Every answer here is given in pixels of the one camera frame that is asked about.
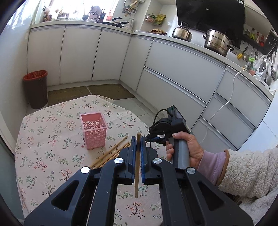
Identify bamboo chopstick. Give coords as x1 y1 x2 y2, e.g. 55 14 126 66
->
134 132 141 199
94 142 130 169
92 142 130 169
90 136 128 169

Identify person's right forearm fleece sleeve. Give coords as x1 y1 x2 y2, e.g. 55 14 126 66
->
190 148 277 224

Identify white kitchen cabinets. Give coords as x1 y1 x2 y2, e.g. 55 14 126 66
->
27 21 277 152

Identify person's right hand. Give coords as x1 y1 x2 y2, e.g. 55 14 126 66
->
166 131 204 169

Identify pink perforated utensil basket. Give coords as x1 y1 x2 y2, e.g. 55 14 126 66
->
80 112 108 150

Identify floral tablecloth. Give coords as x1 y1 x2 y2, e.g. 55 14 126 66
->
15 95 154 216

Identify steel kettle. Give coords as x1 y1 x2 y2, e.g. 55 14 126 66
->
172 22 193 42

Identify steel steamer pot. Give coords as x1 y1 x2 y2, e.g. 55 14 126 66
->
203 29 234 57

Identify green snack bag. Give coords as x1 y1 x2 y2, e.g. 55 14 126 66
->
153 14 166 26

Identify black frying pan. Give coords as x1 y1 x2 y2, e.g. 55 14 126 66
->
101 17 129 28

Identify hanging slotted ladle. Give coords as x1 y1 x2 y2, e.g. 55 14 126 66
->
271 51 277 82

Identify brown bin with red liner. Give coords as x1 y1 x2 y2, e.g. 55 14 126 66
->
23 70 48 109

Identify white power cable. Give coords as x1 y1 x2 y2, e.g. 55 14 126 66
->
199 67 248 145

